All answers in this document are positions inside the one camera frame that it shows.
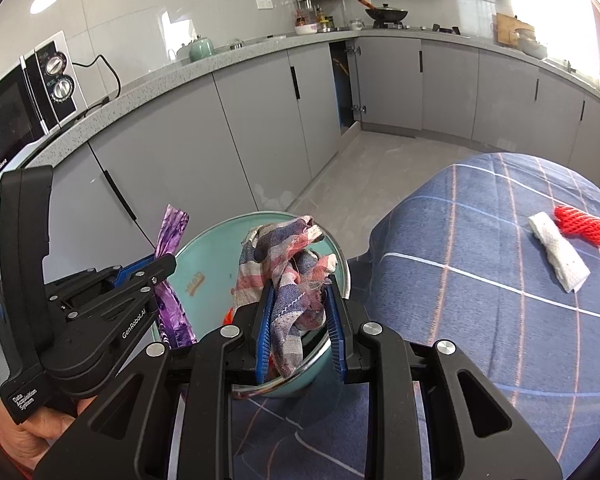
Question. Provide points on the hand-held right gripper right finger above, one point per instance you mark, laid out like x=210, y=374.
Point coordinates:
x=336, y=340

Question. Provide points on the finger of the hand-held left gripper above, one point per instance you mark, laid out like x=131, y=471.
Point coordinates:
x=130, y=270
x=125, y=300

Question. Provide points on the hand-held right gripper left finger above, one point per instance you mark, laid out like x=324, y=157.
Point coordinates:
x=265, y=340

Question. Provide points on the red plastic bag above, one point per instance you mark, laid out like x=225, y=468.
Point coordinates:
x=228, y=316

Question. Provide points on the purple plastic wrapper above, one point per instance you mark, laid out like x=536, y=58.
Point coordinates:
x=172, y=230

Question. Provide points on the plaid rag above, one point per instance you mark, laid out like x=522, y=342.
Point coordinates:
x=290, y=270

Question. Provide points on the teal trash bin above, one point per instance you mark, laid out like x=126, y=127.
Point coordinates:
x=205, y=260

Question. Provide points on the person's left hand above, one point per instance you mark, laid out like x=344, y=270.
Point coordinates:
x=30, y=432

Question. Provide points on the blue plaid tablecloth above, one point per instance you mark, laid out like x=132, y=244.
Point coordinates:
x=480, y=320

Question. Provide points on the black and white microwave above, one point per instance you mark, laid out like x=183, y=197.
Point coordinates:
x=10, y=125

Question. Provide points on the grey kitchen base cabinets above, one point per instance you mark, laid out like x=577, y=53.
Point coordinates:
x=265, y=110

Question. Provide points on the pale green kettle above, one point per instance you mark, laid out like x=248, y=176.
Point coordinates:
x=201, y=49

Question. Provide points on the white paper towel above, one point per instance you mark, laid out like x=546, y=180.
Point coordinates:
x=560, y=255

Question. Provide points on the red foam fruit net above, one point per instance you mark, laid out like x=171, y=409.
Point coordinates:
x=582, y=225

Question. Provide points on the white bowl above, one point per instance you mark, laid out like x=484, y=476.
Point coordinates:
x=306, y=30

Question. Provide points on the black wok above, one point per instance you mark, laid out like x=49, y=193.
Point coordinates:
x=387, y=14

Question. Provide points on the grey bowl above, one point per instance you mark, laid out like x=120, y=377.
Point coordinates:
x=532, y=45

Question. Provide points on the wooden cutting board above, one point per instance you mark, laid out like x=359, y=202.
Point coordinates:
x=505, y=27

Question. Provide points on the bright window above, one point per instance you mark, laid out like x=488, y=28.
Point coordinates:
x=555, y=5

